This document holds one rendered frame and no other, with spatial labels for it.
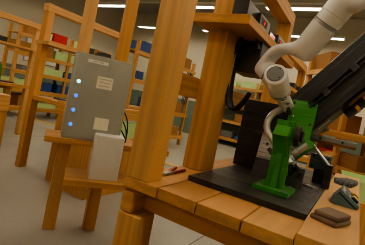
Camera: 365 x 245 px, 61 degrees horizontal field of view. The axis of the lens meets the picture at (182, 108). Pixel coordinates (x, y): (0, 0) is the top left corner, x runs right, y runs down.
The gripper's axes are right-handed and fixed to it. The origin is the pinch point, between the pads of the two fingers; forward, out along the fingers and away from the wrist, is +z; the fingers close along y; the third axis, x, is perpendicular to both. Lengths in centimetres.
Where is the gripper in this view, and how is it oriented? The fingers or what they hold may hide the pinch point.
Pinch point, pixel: (284, 106)
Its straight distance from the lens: 146.8
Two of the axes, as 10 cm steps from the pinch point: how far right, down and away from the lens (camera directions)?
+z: 3.8, 3.8, 8.5
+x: -8.6, 4.9, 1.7
